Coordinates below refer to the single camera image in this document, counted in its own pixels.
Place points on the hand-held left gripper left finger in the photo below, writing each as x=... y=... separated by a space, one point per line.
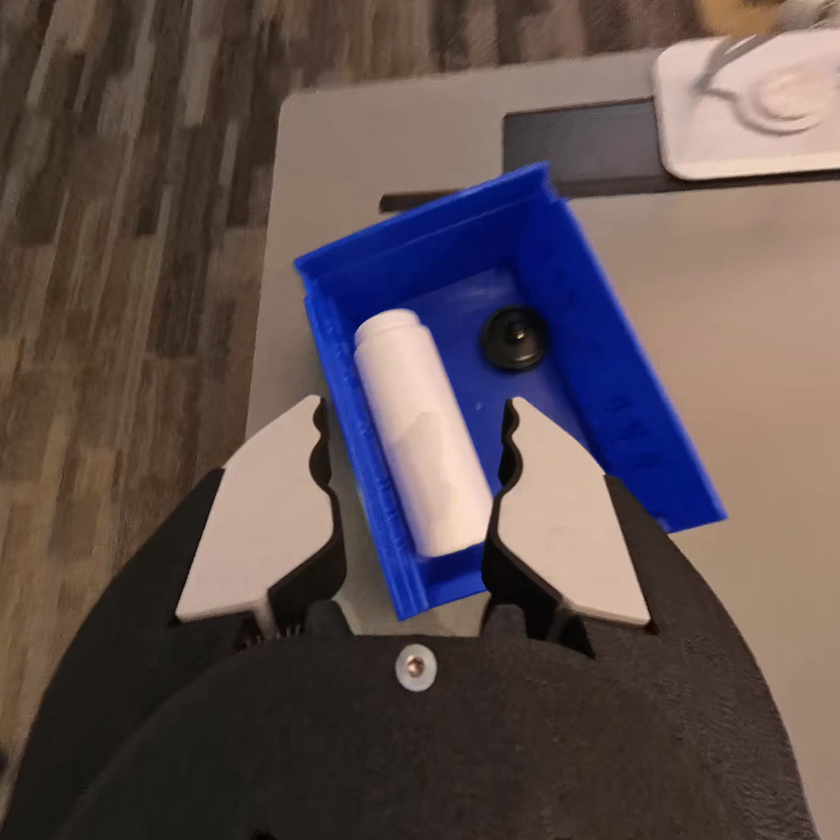
x=256 y=525

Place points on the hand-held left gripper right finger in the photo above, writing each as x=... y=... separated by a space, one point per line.
x=571 y=531

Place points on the white plastic bottle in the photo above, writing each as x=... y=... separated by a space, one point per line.
x=420 y=426

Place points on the black bottle lid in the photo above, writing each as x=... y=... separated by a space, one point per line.
x=515 y=341

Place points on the blue plastic bin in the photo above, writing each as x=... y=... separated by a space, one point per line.
x=590 y=328

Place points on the white stand base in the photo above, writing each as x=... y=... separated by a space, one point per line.
x=722 y=144

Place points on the wooden document board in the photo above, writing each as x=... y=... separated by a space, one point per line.
x=735 y=16

